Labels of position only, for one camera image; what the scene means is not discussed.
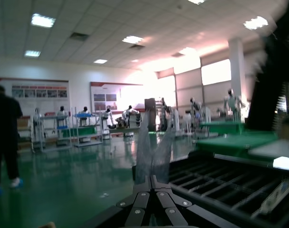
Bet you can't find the metal rack with blue bins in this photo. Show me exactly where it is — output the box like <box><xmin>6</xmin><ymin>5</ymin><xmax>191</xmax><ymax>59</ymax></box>
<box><xmin>73</xmin><ymin>108</ymin><xmax>104</xmax><ymax>147</ymax></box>

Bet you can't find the clear plastic bag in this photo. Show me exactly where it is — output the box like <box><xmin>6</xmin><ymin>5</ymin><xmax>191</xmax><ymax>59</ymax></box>
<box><xmin>134</xmin><ymin>108</ymin><xmax>175</xmax><ymax>185</ymax></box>

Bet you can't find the green topped workbench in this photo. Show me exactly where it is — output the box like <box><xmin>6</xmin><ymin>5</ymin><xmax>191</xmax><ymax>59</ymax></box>
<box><xmin>196</xmin><ymin>121</ymin><xmax>278</xmax><ymax>159</ymax></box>

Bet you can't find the wall poster with photo row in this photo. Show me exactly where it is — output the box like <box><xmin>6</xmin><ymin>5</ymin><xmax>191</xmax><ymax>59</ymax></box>
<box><xmin>0</xmin><ymin>77</ymin><xmax>70</xmax><ymax>112</ymax></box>

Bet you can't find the long white work table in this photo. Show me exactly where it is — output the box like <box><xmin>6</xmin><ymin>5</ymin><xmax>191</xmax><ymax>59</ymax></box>
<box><xmin>108</xmin><ymin>125</ymin><xmax>142</xmax><ymax>138</ymax></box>

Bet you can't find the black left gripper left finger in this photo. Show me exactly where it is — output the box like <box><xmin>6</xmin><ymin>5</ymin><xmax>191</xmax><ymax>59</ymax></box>
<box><xmin>82</xmin><ymin>175</ymin><xmax>152</xmax><ymax>228</ymax></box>

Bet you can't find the person in black clothes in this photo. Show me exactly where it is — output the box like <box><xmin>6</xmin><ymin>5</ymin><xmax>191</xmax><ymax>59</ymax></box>
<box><xmin>0</xmin><ymin>85</ymin><xmax>24</xmax><ymax>197</ymax></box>

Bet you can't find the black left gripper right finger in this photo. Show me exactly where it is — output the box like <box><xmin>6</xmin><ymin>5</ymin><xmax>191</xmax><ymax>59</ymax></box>
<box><xmin>151</xmin><ymin>175</ymin><xmax>231</xmax><ymax>228</ymax></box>

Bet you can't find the graphics card with silver bracket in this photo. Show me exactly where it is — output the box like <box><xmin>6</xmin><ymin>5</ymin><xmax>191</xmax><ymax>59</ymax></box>
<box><xmin>250</xmin><ymin>179</ymin><xmax>289</xmax><ymax>219</ymax></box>
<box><xmin>245</xmin><ymin>14</ymin><xmax>289</xmax><ymax>133</ymax></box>

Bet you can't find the wall poster with red pictures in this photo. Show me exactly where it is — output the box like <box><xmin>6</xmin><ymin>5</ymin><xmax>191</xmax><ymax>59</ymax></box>
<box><xmin>89</xmin><ymin>82</ymin><xmax>144</xmax><ymax>114</ymax></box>

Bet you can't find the black slotted storage container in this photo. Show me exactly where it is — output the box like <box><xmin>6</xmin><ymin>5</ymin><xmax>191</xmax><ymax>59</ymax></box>
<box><xmin>168</xmin><ymin>152</ymin><xmax>289</xmax><ymax>228</ymax></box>

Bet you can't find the white metal rack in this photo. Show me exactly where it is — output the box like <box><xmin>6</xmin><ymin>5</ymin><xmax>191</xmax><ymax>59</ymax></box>
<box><xmin>30</xmin><ymin>114</ymin><xmax>73</xmax><ymax>152</ymax></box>

